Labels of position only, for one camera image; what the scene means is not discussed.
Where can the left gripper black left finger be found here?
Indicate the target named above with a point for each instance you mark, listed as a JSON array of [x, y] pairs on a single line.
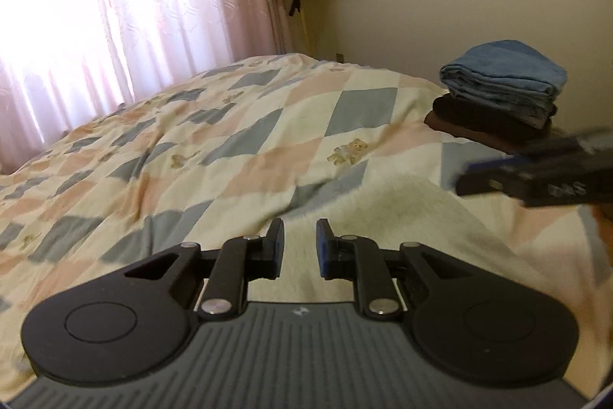
[[133, 320]]

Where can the cream fleece vest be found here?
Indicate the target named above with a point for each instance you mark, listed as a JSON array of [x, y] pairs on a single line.
[[543, 248]]

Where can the checkered pastel quilt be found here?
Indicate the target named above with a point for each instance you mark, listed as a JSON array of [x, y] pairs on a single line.
[[220, 156]]

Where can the yellow coat stand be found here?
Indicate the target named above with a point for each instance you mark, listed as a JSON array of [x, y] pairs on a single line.
[[297, 8]]

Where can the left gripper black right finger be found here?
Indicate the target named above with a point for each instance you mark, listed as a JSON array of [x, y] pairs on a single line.
[[468, 322]]

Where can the folded black garment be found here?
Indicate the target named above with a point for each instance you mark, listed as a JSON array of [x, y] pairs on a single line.
[[488, 120]]

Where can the folded blue jeans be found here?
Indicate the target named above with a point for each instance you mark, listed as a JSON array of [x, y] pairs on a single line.
[[508, 76]]

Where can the folded brown garment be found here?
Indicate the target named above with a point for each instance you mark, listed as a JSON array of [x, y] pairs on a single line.
[[455, 131]]

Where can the pink sheer curtain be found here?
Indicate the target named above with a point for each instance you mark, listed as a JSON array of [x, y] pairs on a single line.
[[66, 62]]

